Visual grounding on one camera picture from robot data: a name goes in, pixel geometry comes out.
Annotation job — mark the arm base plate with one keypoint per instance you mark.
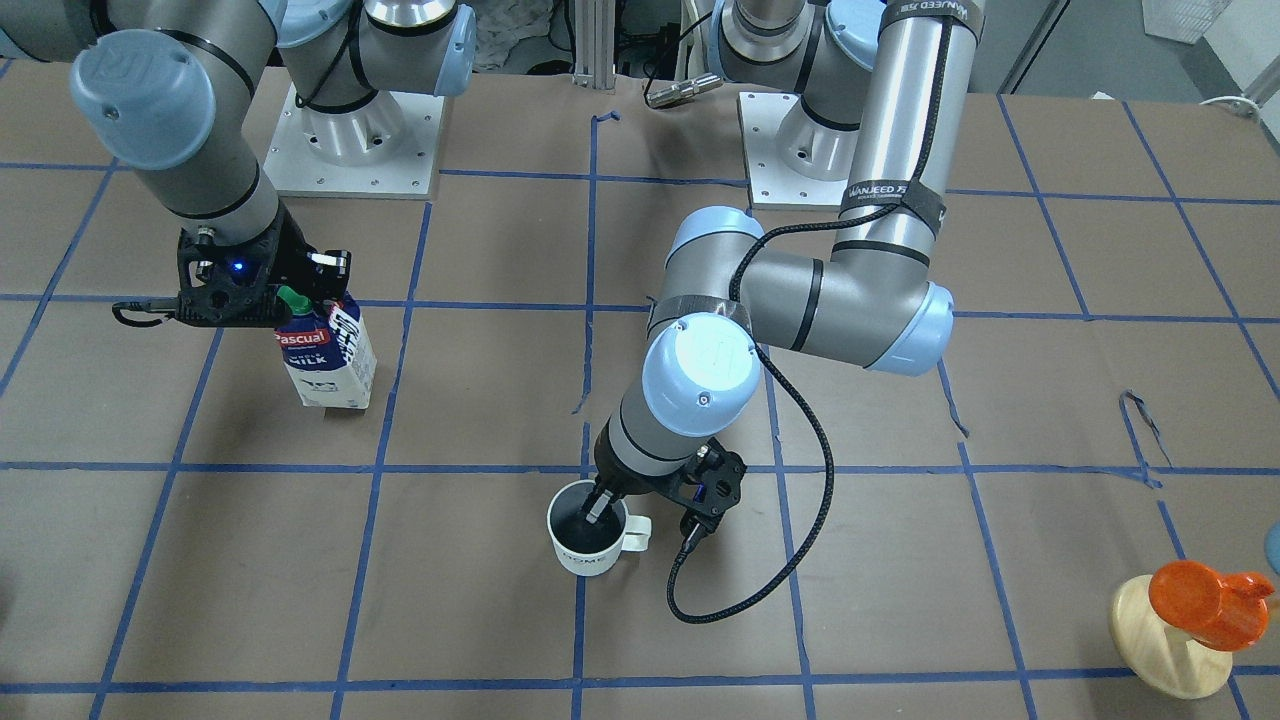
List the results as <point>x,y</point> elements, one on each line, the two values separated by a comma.
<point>793,161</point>
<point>387,150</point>

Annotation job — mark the aluminium frame post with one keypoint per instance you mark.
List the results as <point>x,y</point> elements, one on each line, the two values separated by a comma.
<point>594,44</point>

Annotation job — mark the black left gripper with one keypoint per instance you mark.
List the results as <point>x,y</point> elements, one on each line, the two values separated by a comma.
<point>614,475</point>

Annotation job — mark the orange mug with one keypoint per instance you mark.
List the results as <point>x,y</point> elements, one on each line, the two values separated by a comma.
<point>1224,612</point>

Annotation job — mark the blue mug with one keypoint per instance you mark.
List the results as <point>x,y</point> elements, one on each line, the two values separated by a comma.
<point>1271,547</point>

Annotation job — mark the blue white milk carton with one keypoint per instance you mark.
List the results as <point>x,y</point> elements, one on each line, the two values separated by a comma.
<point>327,351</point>

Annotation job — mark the white mug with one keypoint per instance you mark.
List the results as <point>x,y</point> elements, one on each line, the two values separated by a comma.
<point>589,548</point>

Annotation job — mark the wooden mug tree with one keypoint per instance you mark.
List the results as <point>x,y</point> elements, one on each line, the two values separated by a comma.
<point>1164,657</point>

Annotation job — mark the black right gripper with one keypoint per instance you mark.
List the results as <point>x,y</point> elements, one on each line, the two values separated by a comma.
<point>291,258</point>

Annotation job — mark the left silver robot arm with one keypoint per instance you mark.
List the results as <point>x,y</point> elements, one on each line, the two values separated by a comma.
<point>892,77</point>

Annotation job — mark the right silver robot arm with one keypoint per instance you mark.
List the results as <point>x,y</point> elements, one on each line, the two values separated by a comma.
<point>166,86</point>

